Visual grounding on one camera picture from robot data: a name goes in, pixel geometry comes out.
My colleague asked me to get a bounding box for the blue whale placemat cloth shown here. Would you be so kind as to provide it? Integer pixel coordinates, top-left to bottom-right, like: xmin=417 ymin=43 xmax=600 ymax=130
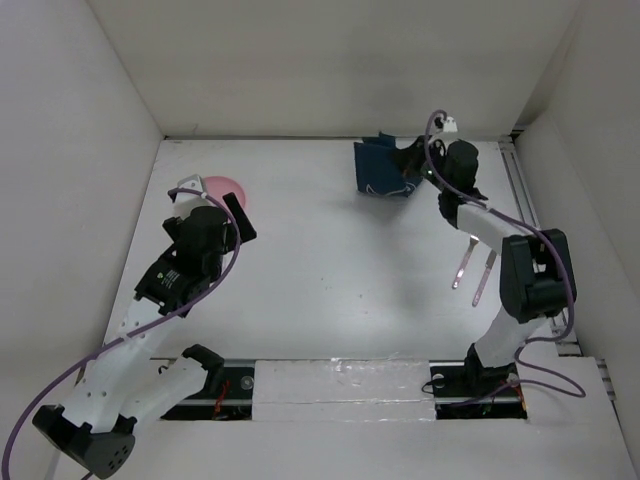
xmin=353 ymin=132 xmax=423 ymax=198

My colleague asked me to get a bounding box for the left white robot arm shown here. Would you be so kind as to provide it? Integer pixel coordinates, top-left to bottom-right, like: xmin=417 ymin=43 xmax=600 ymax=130
xmin=32 ymin=187 xmax=257 ymax=479

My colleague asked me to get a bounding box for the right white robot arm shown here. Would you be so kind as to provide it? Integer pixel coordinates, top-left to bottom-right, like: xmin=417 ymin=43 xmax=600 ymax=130
xmin=392 ymin=135 xmax=577 ymax=390

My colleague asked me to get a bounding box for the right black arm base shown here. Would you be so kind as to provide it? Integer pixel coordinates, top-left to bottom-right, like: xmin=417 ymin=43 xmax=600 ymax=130
xmin=421 ymin=362 xmax=527 ymax=420

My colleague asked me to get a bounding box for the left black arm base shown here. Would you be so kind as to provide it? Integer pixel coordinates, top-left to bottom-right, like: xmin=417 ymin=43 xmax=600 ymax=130
xmin=161 ymin=360 xmax=256 ymax=421

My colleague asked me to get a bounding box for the pink plastic plate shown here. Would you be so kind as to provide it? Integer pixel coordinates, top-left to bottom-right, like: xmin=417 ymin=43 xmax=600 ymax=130
xmin=173 ymin=175 xmax=246 ymax=218

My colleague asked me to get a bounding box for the pink plastic fork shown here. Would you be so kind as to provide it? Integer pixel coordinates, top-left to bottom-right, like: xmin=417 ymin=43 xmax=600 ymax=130
xmin=451 ymin=236 xmax=479 ymax=289

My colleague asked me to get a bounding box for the pink plastic knife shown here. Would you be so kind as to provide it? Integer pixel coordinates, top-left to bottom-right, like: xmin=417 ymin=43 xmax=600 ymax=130
xmin=472 ymin=251 xmax=497 ymax=307

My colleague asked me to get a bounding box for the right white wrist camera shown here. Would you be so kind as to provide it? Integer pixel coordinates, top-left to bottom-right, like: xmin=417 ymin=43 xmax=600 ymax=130
xmin=434 ymin=116 xmax=458 ymax=134

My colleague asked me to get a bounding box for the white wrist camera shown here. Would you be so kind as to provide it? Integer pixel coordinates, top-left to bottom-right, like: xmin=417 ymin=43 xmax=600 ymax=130
xmin=434 ymin=116 xmax=458 ymax=134
xmin=173 ymin=174 xmax=207 ymax=219

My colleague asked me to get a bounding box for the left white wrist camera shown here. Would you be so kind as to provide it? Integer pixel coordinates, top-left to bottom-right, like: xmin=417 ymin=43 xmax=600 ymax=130
xmin=173 ymin=174 xmax=207 ymax=219

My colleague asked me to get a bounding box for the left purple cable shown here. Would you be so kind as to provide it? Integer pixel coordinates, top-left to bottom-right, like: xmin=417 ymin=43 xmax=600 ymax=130
xmin=0 ymin=188 xmax=244 ymax=480

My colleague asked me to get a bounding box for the purple cable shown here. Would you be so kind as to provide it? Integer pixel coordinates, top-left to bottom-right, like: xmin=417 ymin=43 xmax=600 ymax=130
xmin=423 ymin=109 xmax=587 ymax=406
xmin=0 ymin=188 xmax=244 ymax=480

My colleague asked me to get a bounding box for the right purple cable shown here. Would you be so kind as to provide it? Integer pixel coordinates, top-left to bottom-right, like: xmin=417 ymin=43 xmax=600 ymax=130
xmin=423 ymin=109 xmax=587 ymax=406

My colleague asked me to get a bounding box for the aluminium side rail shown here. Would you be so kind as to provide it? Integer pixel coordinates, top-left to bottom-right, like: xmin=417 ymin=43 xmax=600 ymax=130
xmin=498 ymin=130 xmax=616 ymax=401

